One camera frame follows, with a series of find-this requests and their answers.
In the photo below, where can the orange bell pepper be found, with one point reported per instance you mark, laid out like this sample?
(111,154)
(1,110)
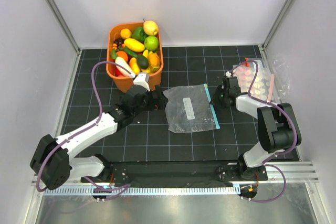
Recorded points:
(154,60)

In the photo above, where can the dark green avocado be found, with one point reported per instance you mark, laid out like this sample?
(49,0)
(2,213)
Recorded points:
(142,62)

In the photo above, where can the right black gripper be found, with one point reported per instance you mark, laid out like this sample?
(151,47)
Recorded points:
(215,100)

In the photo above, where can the yellow lemon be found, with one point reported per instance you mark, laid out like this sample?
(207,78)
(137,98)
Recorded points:
(125,33)

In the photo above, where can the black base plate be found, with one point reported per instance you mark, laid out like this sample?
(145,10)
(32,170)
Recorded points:
(183,174)

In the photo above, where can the green bell pepper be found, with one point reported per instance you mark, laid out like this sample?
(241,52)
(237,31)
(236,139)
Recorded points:
(139,34)

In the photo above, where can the white radish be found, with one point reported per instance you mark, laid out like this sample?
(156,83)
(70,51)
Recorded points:
(124,68)

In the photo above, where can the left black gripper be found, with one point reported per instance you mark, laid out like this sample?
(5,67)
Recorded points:
(158,103)

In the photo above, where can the green apple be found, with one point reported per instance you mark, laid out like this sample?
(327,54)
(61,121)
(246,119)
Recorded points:
(151,43)

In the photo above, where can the slotted cable duct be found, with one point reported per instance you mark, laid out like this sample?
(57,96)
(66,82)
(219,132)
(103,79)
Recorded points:
(91,190)

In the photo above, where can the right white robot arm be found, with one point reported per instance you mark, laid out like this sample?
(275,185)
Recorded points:
(278,130)

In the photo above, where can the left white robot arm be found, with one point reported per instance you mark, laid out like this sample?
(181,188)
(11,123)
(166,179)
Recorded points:
(55,159)

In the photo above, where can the black grid mat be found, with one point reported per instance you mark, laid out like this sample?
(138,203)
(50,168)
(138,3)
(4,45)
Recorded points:
(147,138)

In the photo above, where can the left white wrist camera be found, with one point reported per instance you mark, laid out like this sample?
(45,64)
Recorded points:
(141,79)

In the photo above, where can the orange tangerine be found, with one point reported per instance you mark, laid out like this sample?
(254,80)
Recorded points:
(123,55)

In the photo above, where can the bag of pink sliced food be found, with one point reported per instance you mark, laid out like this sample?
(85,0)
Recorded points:
(264,84)

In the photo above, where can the yellow mango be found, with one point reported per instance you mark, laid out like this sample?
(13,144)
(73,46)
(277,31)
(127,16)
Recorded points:
(134,45)

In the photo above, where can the clear blue zip bag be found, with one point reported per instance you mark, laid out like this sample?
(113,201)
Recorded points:
(189,110)

